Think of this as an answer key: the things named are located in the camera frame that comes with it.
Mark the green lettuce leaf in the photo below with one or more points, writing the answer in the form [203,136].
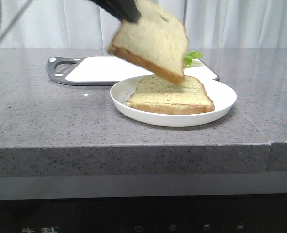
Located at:
[190,56]

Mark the bread slice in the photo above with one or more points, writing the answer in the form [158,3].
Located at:
[157,42]
[157,95]

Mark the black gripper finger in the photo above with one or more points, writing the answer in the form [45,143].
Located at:
[121,9]

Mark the white round plate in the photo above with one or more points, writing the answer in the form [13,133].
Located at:
[222,96]

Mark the white grey cutting board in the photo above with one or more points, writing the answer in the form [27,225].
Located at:
[92,71]

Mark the black appliance front panel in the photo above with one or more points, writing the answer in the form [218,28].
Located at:
[175,214]

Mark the white curtain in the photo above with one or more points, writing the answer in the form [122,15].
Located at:
[79,24]

